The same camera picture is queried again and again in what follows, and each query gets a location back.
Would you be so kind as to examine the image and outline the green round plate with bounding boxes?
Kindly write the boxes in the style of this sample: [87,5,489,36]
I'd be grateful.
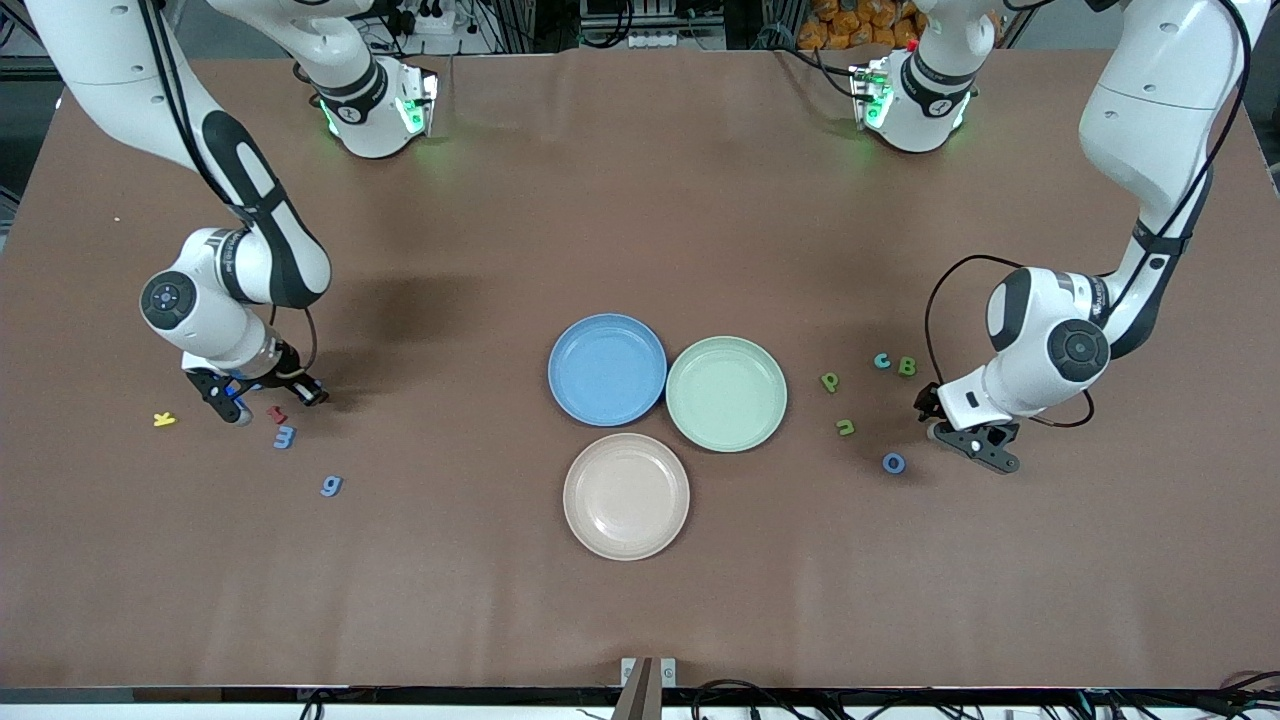
[665,335,789,454]

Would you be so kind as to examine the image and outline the blue round plate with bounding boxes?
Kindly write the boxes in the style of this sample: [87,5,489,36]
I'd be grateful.
[547,313,668,428]

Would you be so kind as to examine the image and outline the beige round plate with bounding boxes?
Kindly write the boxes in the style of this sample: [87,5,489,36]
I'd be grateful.
[562,432,691,562]

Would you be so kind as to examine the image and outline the brown table cover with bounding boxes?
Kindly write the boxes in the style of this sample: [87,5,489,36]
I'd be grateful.
[0,45,1280,693]

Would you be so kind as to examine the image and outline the orange items pile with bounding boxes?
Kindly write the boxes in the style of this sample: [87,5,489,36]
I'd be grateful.
[797,0,926,51]

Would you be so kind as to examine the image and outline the white power strip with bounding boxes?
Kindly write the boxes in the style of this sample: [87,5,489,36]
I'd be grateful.
[625,28,728,51]
[395,0,471,37]

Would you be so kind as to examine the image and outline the black base cable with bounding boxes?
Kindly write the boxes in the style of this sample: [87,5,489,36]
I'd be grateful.
[780,45,863,101]

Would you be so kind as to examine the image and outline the metal table edge bracket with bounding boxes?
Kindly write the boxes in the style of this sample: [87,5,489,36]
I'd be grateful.
[620,657,678,691]

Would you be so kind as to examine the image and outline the brown post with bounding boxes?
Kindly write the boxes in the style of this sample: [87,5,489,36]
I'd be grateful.
[611,657,656,720]

